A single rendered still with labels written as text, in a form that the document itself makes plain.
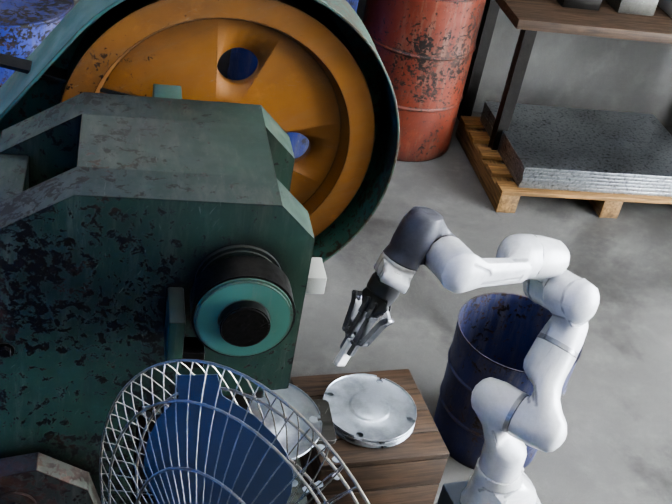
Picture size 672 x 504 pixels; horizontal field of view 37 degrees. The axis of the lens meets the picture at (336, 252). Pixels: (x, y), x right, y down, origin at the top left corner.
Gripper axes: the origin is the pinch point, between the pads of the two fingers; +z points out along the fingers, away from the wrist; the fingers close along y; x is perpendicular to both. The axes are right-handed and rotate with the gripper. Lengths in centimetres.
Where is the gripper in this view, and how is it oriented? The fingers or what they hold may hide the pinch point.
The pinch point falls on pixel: (346, 352)
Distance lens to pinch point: 232.9
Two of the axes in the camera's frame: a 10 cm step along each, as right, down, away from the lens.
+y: -6.1, -5.3, 5.8
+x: -6.4, -1.1, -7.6
